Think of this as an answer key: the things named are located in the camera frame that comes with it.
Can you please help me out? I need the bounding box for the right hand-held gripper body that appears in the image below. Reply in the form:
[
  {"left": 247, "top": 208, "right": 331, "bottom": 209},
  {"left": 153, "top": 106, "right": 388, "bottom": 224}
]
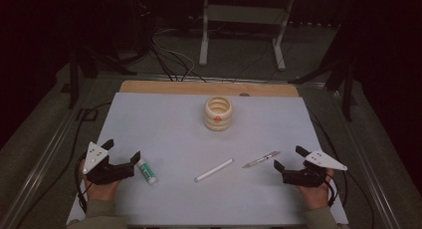
[{"left": 282, "top": 150, "right": 348, "bottom": 188}]

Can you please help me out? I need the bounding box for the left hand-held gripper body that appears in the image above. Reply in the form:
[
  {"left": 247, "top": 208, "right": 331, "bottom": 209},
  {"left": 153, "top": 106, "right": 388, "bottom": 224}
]
[{"left": 82, "top": 141, "right": 135, "bottom": 186}]

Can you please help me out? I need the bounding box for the white green glue stick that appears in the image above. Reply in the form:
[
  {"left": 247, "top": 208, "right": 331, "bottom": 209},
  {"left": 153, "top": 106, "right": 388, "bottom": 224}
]
[{"left": 136, "top": 158, "right": 159, "bottom": 186}]

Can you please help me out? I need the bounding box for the clear silver pen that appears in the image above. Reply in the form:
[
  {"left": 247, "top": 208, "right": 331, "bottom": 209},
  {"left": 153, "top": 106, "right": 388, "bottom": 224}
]
[{"left": 241, "top": 150, "right": 282, "bottom": 169}]

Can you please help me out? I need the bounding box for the white pen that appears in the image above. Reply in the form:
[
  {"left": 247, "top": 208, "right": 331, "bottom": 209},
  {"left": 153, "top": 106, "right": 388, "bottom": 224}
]
[{"left": 193, "top": 157, "right": 235, "bottom": 183}]

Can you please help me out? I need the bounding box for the cream ribbed pen holder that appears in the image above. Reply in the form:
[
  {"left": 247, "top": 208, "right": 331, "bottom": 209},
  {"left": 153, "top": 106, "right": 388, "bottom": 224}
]
[{"left": 203, "top": 96, "right": 234, "bottom": 132}]

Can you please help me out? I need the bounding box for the person's left hand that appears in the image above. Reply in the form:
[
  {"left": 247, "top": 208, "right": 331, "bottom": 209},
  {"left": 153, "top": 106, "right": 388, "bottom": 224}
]
[{"left": 79, "top": 158, "right": 121, "bottom": 202}]

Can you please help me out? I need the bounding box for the person's right hand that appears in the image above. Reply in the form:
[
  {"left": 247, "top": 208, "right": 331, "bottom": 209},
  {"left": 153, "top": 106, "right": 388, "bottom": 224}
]
[{"left": 297, "top": 167, "right": 335, "bottom": 211}]

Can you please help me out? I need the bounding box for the black tripod stand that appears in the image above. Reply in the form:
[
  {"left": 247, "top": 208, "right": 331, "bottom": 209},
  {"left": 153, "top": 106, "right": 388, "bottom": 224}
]
[
  {"left": 288, "top": 23, "right": 358, "bottom": 122},
  {"left": 68, "top": 46, "right": 138, "bottom": 110}
]

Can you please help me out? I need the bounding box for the white table sheet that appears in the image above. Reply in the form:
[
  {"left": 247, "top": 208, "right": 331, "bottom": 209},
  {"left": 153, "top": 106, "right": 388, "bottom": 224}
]
[{"left": 66, "top": 92, "right": 349, "bottom": 227}]

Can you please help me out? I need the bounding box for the wooden table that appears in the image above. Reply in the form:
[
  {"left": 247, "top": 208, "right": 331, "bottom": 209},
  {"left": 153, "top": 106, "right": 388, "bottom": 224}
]
[{"left": 118, "top": 80, "right": 301, "bottom": 98}]

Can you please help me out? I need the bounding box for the dark equipment rack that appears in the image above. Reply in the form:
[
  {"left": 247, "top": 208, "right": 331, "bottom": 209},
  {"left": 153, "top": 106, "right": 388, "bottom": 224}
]
[{"left": 108, "top": 0, "right": 156, "bottom": 59}]

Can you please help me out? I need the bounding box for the white metal stand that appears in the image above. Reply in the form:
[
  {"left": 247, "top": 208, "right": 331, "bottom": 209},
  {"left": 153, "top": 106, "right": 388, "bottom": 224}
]
[{"left": 198, "top": 0, "right": 297, "bottom": 72}]

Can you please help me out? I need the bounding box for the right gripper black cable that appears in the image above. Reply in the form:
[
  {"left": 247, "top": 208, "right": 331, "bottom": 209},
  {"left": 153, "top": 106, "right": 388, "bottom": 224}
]
[{"left": 323, "top": 170, "right": 349, "bottom": 209}]

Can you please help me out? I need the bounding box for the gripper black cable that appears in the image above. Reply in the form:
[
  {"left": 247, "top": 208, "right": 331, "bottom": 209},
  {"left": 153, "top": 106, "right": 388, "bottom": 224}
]
[
  {"left": 74, "top": 152, "right": 95, "bottom": 214},
  {"left": 323, "top": 170, "right": 349, "bottom": 209}
]

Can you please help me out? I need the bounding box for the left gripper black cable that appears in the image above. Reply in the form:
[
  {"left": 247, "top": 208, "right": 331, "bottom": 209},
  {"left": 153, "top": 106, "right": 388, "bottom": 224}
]
[{"left": 74, "top": 152, "right": 95, "bottom": 214}]

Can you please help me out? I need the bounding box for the long black floor cable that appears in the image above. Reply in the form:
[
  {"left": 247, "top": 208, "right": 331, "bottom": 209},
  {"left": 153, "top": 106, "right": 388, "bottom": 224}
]
[
  {"left": 15, "top": 102, "right": 112, "bottom": 229},
  {"left": 308, "top": 109, "right": 376, "bottom": 229}
]

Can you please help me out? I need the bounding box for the metal floor rail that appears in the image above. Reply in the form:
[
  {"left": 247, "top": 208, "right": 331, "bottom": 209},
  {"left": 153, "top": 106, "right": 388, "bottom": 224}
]
[
  {"left": 326, "top": 89, "right": 403, "bottom": 229},
  {"left": 0, "top": 99, "right": 98, "bottom": 229}
]

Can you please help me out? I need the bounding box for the black floor cable bundle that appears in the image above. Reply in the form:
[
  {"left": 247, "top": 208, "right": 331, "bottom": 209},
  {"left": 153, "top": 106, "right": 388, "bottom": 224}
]
[{"left": 148, "top": 43, "right": 207, "bottom": 84}]

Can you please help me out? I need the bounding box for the white floor cable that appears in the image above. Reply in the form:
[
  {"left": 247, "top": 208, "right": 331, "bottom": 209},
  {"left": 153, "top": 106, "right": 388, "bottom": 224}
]
[{"left": 152, "top": 36, "right": 196, "bottom": 82}]

